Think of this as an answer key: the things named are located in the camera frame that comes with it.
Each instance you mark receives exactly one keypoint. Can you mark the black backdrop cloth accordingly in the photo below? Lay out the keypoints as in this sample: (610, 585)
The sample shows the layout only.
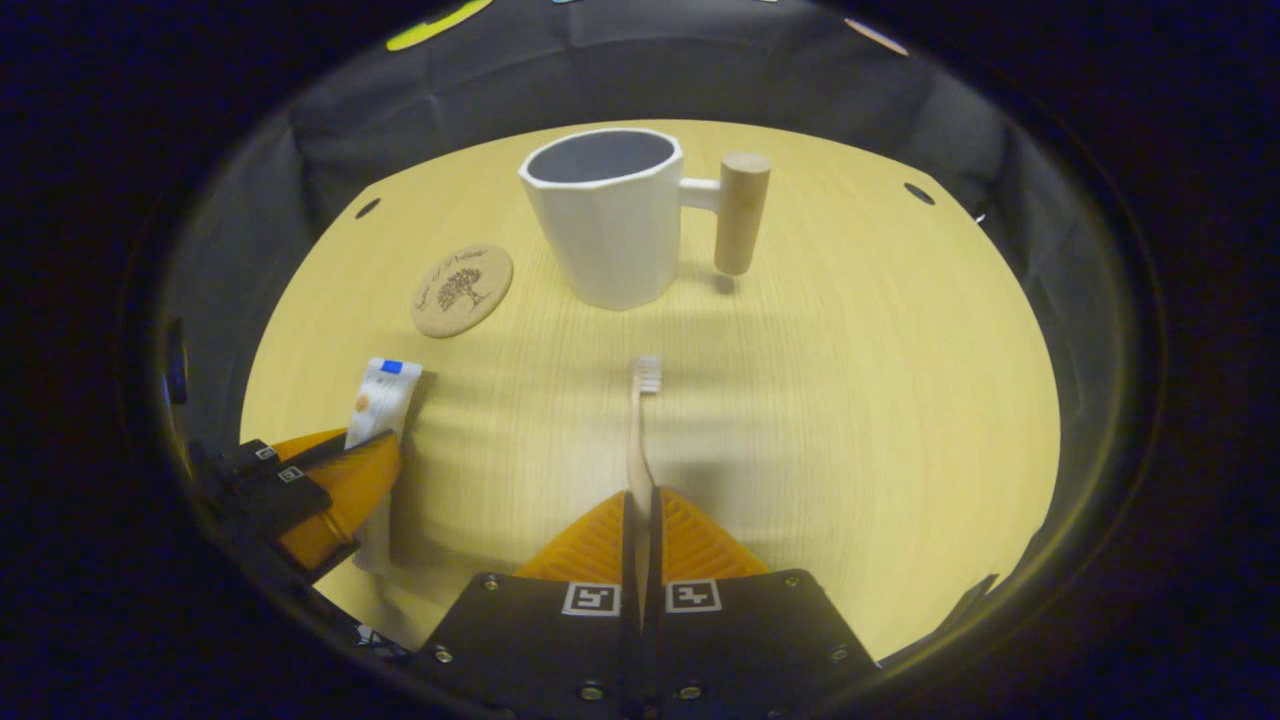
(800, 90)

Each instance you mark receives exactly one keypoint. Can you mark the wooden desktop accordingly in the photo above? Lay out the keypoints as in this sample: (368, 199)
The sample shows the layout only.
(850, 400)

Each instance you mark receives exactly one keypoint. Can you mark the wooden toothbrush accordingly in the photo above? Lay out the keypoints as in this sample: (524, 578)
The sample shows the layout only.
(636, 440)

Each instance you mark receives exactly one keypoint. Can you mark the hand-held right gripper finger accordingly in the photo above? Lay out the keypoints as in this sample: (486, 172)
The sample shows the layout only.
(629, 560)
(653, 560)

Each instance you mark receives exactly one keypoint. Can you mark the white toothpaste tube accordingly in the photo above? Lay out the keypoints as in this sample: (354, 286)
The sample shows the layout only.
(385, 400)

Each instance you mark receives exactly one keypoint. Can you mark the round cork coaster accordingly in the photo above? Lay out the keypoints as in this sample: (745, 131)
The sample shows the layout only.
(462, 290)

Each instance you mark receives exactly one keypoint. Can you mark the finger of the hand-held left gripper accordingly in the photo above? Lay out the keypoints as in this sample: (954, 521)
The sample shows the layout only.
(255, 458)
(345, 490)

